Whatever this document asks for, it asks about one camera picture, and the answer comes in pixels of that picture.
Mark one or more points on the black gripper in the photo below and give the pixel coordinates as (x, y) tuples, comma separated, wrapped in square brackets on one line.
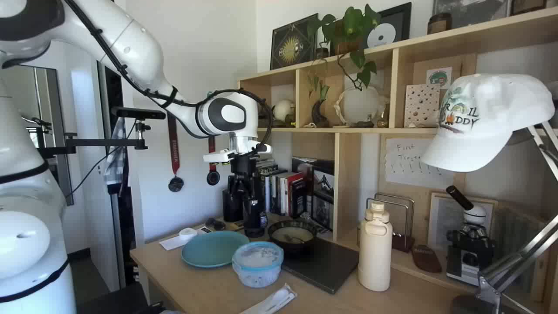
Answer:
[(244, 171)]

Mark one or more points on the blue plate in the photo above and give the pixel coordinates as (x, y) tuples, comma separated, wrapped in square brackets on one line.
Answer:
[(211, 250)]

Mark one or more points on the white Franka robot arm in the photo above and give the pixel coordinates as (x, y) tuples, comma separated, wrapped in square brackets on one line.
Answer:
[(115, 40)]

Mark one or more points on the white spined book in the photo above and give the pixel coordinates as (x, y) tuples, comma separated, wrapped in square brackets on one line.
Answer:
[(274, 194)]

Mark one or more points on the red black book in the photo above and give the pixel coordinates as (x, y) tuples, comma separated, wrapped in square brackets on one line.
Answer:
[(297, 194)]

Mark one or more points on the clear container with blue rim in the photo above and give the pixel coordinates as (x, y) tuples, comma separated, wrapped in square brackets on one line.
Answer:
[(256, 264)]

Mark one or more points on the small white round object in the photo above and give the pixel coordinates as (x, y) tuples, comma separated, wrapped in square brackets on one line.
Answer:
[(187, 234)]

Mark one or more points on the medal on red ribbon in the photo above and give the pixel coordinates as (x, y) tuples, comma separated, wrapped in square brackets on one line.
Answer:
[(174, 183)]

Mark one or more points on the black photo book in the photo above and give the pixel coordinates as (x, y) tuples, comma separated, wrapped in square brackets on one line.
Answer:
[(323, 197)]

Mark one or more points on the white paper sheet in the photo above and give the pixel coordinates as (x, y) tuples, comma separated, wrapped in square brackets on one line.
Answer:
[(167, 243)]

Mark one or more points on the grey placemat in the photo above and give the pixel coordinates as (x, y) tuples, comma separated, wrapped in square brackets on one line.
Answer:
[(324, 264)]

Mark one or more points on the white round shelf ornament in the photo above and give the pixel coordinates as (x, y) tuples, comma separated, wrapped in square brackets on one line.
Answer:
[(283, 110)]

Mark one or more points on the wooden shelf unit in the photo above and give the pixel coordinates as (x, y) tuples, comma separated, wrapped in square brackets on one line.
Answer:
[(347, 175)]

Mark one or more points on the small plant in dark vase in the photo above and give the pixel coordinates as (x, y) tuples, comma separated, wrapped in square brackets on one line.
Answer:
[(319, 114)]

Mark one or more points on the cream water bottle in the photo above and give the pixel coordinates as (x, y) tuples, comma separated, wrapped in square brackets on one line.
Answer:
[(375, 255)]

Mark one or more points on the white sketch paper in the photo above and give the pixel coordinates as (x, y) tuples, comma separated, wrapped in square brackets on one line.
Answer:
[(406, 162)]

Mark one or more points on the black framed dark picture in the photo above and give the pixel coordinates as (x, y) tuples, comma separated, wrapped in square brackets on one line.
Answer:
[(293, 46)]

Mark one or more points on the brown leather pouch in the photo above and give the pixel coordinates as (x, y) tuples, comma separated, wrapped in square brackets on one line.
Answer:
[(427, 260)]

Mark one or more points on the white dotted card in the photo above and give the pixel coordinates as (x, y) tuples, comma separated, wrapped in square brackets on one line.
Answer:
[(422, 105)]

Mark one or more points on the green potted trailing plant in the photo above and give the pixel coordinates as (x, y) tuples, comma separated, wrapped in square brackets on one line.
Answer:
[(349, 23)]

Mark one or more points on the black framed white disc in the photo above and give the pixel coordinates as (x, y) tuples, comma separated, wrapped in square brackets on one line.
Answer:
[(384, 35)]

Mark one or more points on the black white microscope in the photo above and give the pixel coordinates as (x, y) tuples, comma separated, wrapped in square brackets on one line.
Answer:
[(469, 250)]

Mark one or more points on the card with teal design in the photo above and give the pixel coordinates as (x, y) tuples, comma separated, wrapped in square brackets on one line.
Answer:
[(440, 77)]

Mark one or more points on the white printed baseball cap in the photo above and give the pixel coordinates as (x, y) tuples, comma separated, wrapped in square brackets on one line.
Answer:
[(488, 115)]

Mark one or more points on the silver desk lamp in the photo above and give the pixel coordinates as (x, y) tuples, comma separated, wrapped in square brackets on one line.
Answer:
[(523, 255)]

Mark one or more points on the grey art print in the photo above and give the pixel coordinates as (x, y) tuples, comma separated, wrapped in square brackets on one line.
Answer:
[(471, 11)]

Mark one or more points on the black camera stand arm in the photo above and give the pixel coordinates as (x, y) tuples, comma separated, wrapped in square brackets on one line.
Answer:
[(93, 141)]

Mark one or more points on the small dark arched frame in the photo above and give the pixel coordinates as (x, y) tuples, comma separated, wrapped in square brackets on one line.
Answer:
[(440, 25)]

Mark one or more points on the small dark picture frame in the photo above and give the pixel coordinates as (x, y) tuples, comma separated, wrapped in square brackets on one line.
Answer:
[(527, 5)]

